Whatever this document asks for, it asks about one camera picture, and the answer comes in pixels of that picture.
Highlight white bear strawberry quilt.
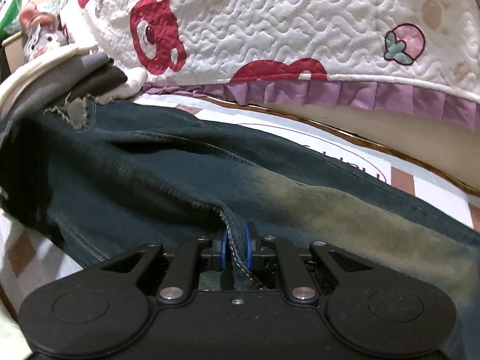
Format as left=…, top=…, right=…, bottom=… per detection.
left=61, top=0, right=479, bottom=130

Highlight grey plush toy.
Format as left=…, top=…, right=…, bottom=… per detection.
left=19, top=2, right=69, bottom=63

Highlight dark blue denim jeans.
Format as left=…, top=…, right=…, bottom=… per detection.
left=1, top=102, right=479, bottom=359

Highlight beige wooden bed rail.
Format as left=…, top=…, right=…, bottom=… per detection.
left=202, top=95, right=480, bottom=196

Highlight white checkered bed sheet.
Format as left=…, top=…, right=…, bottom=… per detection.
left=0, top=92, right=480, bottom=360

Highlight folded cream white garment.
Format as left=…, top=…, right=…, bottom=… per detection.
left=1, top=43, right=98, bottom=102

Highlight folded dark grey garment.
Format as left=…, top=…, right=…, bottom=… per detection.
left=71, top=63, right=127, bottom=98

